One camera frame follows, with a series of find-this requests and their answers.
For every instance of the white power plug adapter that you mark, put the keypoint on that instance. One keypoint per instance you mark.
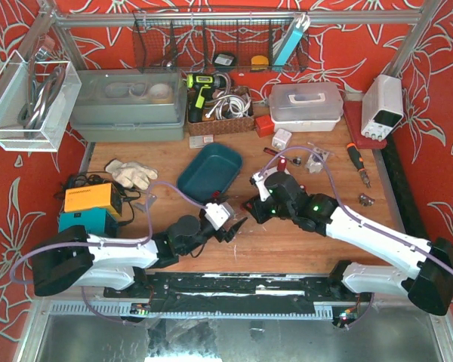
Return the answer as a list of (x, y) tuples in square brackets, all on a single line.
[(281, 139)]

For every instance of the white peg base plate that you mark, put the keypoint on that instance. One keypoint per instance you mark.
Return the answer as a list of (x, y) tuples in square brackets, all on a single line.
[(276, 180)]

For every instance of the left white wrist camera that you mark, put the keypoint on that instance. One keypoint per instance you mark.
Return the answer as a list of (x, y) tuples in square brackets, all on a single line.
[(218, 214)]

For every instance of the woven brown basket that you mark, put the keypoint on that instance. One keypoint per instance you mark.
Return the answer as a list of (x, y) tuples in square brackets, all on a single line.
[(225, 114)]

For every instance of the black cable duct strip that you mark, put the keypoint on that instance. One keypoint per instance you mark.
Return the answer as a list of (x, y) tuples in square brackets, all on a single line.
[(408, 211)]

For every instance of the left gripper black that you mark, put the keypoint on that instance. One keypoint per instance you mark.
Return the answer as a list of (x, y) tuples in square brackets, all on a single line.
[(219, 231)]

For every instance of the small metal parts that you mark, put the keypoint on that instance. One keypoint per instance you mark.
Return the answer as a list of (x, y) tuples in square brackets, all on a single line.
[(366, 200)]

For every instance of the clear small label bag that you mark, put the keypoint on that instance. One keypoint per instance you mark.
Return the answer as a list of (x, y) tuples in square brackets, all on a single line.
[(197, 142)]

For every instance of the plastic bag with parts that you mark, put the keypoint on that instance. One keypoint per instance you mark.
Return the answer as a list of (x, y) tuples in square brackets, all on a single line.
[(316, 160)]

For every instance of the clear acrylic hanging box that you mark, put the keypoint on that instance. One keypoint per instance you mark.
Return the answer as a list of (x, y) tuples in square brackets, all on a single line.
[(36, 102)]

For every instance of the yellow tape measure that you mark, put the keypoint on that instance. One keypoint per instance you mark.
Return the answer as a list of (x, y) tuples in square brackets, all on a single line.
[(259, 63)]

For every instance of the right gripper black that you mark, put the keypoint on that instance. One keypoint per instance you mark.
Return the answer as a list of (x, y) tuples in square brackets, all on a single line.
[(260, 210)]

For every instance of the white plastic case with handle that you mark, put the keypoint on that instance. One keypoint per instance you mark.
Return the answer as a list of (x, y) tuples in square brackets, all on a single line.
[(306, 107)]

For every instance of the grey plastic storage box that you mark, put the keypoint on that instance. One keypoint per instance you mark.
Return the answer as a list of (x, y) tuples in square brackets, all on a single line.
[(125, 105)]

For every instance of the red small box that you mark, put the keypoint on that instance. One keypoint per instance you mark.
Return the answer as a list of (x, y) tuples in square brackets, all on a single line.
[(264, 126)]

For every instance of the red handled ratchet wrench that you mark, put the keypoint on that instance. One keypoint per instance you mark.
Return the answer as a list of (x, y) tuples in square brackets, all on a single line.
[(296, 161)]

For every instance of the metal bracket piece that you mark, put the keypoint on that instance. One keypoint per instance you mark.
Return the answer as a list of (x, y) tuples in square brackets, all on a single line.
[(146, 203)]

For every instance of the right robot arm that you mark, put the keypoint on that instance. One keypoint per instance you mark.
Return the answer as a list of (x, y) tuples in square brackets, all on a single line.
[(418, 269)]

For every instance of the white work glove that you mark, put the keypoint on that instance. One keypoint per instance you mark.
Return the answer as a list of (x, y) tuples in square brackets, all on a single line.
[(131, 174)]

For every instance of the orange power box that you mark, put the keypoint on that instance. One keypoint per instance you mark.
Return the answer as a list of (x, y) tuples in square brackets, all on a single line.
[(103, 195)]

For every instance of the orange black screwdriver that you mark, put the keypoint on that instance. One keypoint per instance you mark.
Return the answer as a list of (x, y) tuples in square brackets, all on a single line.
[(357, 160)]

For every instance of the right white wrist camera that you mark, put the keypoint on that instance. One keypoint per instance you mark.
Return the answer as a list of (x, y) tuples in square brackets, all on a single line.
[(258, 180)]

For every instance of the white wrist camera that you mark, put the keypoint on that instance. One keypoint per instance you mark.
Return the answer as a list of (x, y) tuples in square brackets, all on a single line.
[(258, 180), (218, 214)]

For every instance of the small red spring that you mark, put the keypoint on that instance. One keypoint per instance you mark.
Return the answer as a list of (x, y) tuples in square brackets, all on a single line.
[(281, 166)]

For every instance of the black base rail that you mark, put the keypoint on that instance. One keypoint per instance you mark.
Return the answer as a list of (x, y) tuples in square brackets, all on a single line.
[(235, 293)]

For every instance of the green yellow cordless drill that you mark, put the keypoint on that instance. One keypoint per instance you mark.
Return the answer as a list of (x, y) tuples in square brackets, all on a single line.
[(203, 86)]

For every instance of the teal plastic tray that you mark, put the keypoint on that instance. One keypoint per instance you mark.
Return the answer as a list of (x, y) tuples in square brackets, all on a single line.
[(212, 171)]

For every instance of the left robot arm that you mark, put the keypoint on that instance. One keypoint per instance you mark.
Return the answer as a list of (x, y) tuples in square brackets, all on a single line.
[(77, 258)]

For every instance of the white power supply unit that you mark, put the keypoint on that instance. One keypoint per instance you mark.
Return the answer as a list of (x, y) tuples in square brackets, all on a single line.
[(382, 108)]

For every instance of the teal power box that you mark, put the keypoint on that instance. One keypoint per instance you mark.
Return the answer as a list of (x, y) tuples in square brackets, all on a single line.
[(97, 221)]

